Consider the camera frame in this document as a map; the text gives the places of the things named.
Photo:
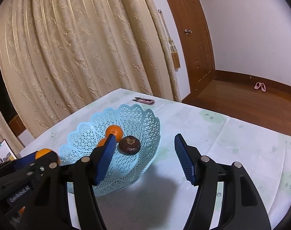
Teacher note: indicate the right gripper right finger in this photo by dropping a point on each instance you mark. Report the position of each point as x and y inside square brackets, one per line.
[242, 206]

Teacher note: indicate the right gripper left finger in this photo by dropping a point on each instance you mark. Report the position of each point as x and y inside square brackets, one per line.
[48, 206]

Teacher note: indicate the yellow-orange citrus fruit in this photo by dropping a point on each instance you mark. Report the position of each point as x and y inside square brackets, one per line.
[46, 157]

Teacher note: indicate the large rough orange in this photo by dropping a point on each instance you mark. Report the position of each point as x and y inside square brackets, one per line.
[101, 142]

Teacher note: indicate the small mandarin with stem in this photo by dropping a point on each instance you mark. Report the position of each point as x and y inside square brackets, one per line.
[116, 131]

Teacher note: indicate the photo collage card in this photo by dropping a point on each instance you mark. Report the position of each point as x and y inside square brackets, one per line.
[6, 153]

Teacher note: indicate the beige curtain left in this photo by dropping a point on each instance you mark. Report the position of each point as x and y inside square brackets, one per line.
[7, 134]

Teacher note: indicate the beige curtain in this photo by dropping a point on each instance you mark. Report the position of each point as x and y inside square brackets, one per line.
[57, 56]
[7, 134]

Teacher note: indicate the white printed tablecloth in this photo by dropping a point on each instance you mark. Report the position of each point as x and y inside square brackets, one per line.
[171, 166]

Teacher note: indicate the pink slippers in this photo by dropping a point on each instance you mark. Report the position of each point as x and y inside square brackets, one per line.
[260, 86]

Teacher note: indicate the pink thread snips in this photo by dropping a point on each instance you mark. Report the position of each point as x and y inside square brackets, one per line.
[144, 101]

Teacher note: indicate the beige curtain right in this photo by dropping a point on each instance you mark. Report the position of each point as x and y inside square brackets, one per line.
[57, 56]

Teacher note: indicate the curtain tassel tieback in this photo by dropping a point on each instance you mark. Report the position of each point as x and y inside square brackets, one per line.
[173, 49]

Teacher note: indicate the wooden door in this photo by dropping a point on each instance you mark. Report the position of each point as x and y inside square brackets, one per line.
[196, 44]

